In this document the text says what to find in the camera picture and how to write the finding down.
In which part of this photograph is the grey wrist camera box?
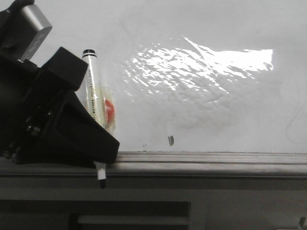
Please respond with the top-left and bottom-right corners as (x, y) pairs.
(19, 4), (52, 61)

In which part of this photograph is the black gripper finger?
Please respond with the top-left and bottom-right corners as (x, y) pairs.
(15, 91), (119, 167)

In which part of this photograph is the white whiteboard marker pen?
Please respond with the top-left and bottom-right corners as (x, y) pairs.
(82, 48), (107, 189)

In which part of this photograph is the white whiteboard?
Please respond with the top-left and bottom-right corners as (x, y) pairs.
(32, 0), (307, 153)

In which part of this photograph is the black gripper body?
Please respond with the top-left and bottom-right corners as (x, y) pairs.
(0, 0), (87, 161)

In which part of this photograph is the red magnet taped to marker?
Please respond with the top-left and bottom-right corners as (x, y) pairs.
(101, 87), (116, 135)

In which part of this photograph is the aluminium whiteboard tray rail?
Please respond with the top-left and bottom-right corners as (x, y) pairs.
(0, 150), (307, 179)

